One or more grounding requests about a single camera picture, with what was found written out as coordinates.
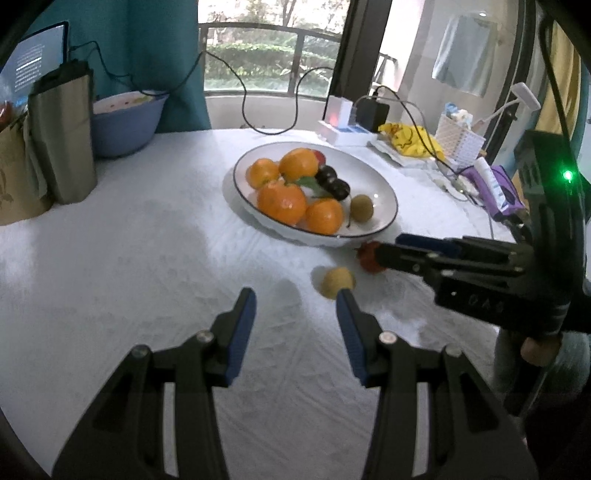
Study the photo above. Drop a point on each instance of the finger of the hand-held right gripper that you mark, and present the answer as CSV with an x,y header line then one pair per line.
x,y
406,261
429,243

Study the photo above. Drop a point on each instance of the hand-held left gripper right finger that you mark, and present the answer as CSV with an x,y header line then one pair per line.
x,y
353,341

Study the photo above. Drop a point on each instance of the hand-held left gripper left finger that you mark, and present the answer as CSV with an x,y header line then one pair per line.
x,y
240,341

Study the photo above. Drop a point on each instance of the red round fruit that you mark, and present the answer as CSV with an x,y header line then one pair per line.
x,y
319,158
367,258

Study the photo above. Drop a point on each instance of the white plate with dark rim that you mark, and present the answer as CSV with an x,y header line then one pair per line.
x,y
369,184

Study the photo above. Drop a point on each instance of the orange with green leaf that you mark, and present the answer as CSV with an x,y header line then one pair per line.
x,y
281,203

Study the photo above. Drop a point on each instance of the person's right hand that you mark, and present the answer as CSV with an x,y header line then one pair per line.
x,y
538,351

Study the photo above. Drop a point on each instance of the white tube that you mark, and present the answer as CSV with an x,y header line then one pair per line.
x,y
489,177

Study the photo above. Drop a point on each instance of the purple pouch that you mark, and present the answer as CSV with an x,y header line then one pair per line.
x,y
501,182

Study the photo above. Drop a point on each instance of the white folded cloth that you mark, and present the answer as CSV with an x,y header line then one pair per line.
x,y
392,152

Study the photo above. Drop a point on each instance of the white woven basket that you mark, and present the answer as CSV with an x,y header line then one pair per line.
x,y
459,141

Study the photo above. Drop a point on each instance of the yellow cloth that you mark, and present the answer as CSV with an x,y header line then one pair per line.
x,y
408,138

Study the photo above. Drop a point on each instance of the white power strip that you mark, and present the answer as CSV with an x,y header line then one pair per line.
x,y
344,134

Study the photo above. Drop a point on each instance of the black power adapter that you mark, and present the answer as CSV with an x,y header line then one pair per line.
x,y
371,115

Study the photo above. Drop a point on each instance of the white charger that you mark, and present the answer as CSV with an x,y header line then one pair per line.
x,y
339,110

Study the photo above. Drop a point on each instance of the white desk lamp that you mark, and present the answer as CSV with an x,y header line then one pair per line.
x,y
526,94

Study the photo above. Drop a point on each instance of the hanging light blue towel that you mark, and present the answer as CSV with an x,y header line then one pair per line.
x,y
464,55

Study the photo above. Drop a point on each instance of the yellow curtain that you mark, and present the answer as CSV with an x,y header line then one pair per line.
x,y
563,78

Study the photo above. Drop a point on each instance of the purple plastic basin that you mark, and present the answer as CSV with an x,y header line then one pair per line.
x,y
124,129

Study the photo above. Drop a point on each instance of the balcony railing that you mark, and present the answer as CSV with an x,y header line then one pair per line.
x,y
277,34

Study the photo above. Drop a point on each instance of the stainless steel tumbler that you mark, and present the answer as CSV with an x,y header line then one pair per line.
x,y
64,138

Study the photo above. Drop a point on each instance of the brown cardboard box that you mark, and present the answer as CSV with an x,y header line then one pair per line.
x,y
16,184

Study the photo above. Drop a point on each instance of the teal curtain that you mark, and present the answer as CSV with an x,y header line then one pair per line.
x,y
138,41

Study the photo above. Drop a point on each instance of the clear plastic bag with fruit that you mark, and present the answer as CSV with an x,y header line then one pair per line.
x,y
5,113

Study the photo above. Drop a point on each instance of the tablet with lit screen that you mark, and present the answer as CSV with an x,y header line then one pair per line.
x,y
34,62

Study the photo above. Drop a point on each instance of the dark window frame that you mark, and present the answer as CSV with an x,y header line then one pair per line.
x,y
364,41

